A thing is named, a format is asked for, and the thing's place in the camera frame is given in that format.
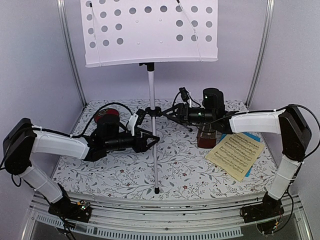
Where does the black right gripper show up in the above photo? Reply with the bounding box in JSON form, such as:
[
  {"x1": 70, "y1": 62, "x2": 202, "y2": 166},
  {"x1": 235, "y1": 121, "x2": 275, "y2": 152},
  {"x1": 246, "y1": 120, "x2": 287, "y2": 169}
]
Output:
[{"x1": 162, "y1": 103, "x2": 215, "y2": 127}]

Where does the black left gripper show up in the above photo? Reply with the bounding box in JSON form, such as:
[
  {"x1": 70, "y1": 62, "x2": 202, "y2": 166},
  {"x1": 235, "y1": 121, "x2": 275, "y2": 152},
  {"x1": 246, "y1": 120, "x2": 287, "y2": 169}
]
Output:
[{"x1": 105, "y1": 126, "x2": 161, "y2": 154}]

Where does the dark red wooden metronome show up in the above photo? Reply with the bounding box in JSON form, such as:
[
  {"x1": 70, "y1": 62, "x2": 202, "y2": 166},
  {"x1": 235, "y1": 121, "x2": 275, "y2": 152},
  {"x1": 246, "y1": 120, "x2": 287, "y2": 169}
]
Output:
[{"x1": 196, "y1": 123, "x2": 218, "y2": 149}]

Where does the yellow sheet music page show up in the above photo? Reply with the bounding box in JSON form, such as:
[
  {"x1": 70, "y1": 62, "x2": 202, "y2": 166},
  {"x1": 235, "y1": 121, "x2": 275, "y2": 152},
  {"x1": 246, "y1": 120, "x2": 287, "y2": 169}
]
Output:
[{"x1": 205, "y1": 133, "x2": 265, "y2": 182}]

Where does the white tripod music stand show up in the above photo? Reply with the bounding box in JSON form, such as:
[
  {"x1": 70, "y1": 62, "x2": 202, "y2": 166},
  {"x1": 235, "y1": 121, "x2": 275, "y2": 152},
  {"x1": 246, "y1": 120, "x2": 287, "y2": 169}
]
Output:
[{"x1": 79, "y1": 0, "x2": 220, "y2": 195}]

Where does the white blue sheet music booklet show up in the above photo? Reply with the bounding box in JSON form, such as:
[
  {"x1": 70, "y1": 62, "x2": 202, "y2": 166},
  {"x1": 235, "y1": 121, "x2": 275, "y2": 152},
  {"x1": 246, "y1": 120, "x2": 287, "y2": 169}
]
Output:
[{"x1": 243, "y1": 132, "x2": 262, "y2": 178}]

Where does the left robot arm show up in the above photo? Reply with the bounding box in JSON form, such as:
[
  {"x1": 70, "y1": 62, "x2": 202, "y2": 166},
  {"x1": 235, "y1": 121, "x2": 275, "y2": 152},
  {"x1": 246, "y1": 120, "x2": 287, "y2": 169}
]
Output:
[{"x1": 0, "y1": 103, "x2": 160, "y2": 219}]

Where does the floral table cloth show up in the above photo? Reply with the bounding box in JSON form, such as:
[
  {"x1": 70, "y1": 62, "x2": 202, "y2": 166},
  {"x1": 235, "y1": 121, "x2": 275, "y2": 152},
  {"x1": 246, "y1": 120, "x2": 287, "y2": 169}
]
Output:
[{"x1": 48, "y1": 98, "x2": 286, "y2": 201}]

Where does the red floral round tin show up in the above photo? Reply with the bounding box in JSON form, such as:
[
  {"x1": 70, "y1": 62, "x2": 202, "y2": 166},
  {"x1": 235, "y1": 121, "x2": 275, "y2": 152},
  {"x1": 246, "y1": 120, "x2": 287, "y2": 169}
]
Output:
[{"x1": 93, "y1": 108, "x2": 121, "y2": 125}]

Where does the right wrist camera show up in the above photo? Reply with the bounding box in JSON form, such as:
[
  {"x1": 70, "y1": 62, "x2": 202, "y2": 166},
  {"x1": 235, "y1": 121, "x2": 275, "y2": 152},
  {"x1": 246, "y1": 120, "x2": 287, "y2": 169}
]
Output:
[{"x1": 179, "y1": 87, "x2": 190, "y2": 103}]

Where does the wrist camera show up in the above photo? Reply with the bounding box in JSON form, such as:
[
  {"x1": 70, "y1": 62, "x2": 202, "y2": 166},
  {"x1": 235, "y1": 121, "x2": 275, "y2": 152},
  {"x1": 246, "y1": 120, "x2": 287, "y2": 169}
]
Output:
[
  {"x1": 179, "y1": 87, "x2": 190, "y2": 103},
  {"x1": 136, "y1": 108, "x2": 146, "y2": 126}
]

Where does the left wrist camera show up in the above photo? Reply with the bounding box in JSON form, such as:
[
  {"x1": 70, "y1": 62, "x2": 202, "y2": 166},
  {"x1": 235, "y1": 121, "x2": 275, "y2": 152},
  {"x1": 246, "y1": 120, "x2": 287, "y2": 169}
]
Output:
[{"x1": 136, "y1": 108, "x2": 146, "y2": 126}]

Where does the right aluminium frame post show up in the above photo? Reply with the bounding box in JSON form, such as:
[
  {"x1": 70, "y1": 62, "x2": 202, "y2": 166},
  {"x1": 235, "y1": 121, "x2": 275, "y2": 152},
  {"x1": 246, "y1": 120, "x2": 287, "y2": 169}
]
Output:
[{"x1": 245, "y1": 0, "x2": 275, "y2": 108}]

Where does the aluminium frame post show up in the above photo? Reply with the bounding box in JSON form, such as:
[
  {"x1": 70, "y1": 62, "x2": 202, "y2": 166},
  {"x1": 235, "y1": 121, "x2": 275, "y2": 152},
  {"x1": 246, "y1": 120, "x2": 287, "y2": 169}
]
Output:
[
  {"x1": 245, "y1": 0, "x2": 275, "y2": 108},
  {"x1": 56, "y1": 0, "x2": 88, "y2": 107}
]

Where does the aluminium front rail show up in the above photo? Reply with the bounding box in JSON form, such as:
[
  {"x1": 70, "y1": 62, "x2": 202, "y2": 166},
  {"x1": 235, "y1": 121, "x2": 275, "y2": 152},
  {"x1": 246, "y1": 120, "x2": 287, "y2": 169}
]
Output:
[{"x1": 22, "y1": 191, "x2": 313, "y2": 240}]

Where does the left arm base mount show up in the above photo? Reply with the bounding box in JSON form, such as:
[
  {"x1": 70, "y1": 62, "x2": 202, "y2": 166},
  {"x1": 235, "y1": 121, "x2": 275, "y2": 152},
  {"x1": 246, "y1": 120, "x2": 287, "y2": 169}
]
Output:
[{"x1": 48, "y1": 197, "x2": 92, "y2": 223}]

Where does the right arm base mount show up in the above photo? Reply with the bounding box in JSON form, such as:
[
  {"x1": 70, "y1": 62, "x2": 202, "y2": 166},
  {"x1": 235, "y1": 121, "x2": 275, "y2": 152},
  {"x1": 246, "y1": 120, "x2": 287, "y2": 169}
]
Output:
[{"x1": 239, "y1": 198, "x2": 285, "y2": 235}]

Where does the left aluminium frame post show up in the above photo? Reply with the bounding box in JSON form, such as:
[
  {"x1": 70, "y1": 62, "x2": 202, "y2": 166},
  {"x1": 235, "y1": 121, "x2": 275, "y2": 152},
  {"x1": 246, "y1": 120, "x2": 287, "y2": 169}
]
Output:
[{"x1": 56, "y1": 0, "x2": 88, "y2": 107}]

